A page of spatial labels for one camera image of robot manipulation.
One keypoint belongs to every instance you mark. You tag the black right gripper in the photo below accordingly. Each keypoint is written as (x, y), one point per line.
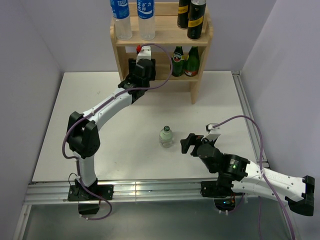
(195, 144)

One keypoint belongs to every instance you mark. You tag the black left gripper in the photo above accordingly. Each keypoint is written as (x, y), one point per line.
(132, 66)

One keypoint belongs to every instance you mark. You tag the clear glass bottle green cap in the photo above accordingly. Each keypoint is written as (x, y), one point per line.
(166, 137)

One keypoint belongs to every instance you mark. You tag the clear water bottle blue label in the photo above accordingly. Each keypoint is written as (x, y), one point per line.
(121, 15)

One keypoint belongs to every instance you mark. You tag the black can yellow label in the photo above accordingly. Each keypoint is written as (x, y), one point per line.
(183, 13)

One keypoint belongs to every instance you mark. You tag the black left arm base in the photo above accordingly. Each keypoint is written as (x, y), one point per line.
(88, 204)

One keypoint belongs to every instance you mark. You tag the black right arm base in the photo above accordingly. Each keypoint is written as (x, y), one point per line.
(225, 200)

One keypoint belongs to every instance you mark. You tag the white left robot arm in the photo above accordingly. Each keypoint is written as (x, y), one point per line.
(83, 128)

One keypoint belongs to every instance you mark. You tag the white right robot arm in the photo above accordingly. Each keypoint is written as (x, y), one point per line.
(239, 175)

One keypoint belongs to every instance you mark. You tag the wooden shelf unit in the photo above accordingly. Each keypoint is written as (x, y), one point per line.
(173, 41)

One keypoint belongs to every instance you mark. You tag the green glass bottle red label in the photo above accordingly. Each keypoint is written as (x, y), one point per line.
(178, 61)

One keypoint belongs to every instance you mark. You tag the dark green bottle yellow label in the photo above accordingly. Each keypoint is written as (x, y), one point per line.
(192, 62)

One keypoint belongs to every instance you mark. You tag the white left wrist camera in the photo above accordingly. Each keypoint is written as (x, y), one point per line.
(143, 52)

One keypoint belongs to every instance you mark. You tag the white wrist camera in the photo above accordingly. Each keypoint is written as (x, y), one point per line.
(143, 52)
(213, 131)

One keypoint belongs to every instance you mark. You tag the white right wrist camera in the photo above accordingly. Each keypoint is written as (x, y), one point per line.
(213, 131)

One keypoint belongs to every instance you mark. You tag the aluminium rail frame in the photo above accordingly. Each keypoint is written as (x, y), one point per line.
(130, 156)

